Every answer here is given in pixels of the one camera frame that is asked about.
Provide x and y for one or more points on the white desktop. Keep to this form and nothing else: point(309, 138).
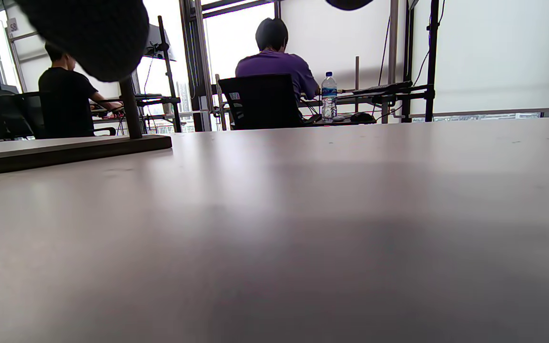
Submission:
point(350, 228)

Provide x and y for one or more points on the black keyboard tray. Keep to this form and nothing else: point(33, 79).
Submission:
point(379, 88)

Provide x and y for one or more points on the person's right hand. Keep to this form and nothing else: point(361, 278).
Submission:
point(93, 38)

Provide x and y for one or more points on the black computer mouse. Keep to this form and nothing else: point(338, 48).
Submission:
point(362, 117)

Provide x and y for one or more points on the dark metal desktop rack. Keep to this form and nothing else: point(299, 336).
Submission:
point(65, 150)

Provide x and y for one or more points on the black office chair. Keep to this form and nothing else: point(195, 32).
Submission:
point(12, 116)
point(260, 102)

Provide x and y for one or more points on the black wheeled frame stand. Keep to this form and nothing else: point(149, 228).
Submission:
point(431, 57)

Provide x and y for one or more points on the clear plastic water bottle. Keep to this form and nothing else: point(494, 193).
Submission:
point(329, 97)

